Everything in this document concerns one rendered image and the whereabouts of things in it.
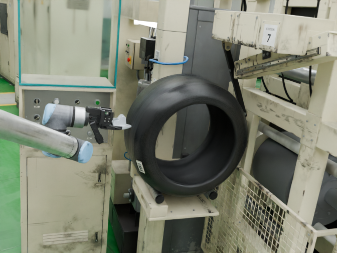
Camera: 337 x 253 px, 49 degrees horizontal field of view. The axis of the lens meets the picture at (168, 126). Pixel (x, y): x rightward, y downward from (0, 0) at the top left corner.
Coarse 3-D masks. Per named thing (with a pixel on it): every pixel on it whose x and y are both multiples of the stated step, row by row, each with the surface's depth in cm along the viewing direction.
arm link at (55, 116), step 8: (48, 104) 153; (56, 104) 155; (48, 112) 151; (56, 112) 152; (64, 112) 153; (72, 112) 154; (48, 120) 152; (56, 120) 152; (64, 120) 154; (72, 120) 155; (56, 128) 153; (64, 128) 155
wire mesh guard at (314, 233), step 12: (240, 168) 196; (228, 180) 209; (240, 180) 197; (252, 180) 184; (240, 192) 197; (264, 192) 174; (252, 216) 185; (264, 216) 175; (204, 228) 238; (264, 228) 176; (300, 228) 151; (312, 228) 145; (204, 240) 240; (228, 240) 209; (276, 240) 167; (312, 240) 143; (204, 252) 238; (216, 252) 223; (300, 252) 151; (312, 252) 145
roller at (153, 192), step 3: (147, 186) 187; (150, 186) 184; (150, 189) 182; (153, 189) 180; (150, 192) 182; (153, 192) 178; (156, 192) 177; (159, 192) 177; (153, 195) 177; (156, 195) 175; (159, 195) 174; (162, 195) 175; (156, 198) 174; (159, 198) 174; (162, 198) 175; (156, 201) 174; (159, 201) 175; (162, 201) 175
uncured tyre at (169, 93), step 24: (144, 96) 170; (168, 96) 159; (192, 96) 160; (216, 96) 164; (144, 120) 160; (216, 120) 199; (240, 120) 172; (144, 144) 161; (216, 144) 202; (240, 144) 176; (144, 168) 165; (168, 168) 199; (192, 168) 202; (216, 168) 194; (168, 192) 173; (192, 192) 176
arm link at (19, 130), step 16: (0, 112) 112; (0, 128) 112; (16, 128) 117; (32, 128) 123; (48, 128) 133; (32, 144) 126; (48, 144) 131; (64, 144) 138; (80, 144) 147; (80, 160) 147
